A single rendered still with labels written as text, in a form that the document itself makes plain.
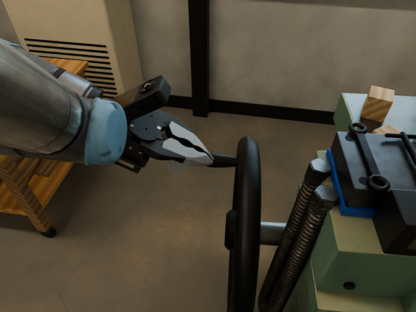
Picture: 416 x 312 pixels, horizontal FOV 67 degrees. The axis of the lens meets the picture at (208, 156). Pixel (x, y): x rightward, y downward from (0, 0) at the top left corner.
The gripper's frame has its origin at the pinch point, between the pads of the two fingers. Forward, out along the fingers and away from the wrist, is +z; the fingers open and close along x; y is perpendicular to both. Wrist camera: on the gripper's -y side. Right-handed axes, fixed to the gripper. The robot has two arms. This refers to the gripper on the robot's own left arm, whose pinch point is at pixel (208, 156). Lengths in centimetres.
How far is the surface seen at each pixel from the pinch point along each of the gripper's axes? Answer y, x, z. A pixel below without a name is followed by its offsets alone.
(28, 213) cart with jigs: 95, -25, -33
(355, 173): -19.4, 13.0, 8.3
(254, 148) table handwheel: -10.2, 5.5, 2.2
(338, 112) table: -10.2, -15.6, 20.4
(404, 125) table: -17.4, -9.0, 26.4
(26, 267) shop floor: 114, -11, -25
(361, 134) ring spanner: -20.4, 7.3, 9.5
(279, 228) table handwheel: -2.0, 9.1, 12.5
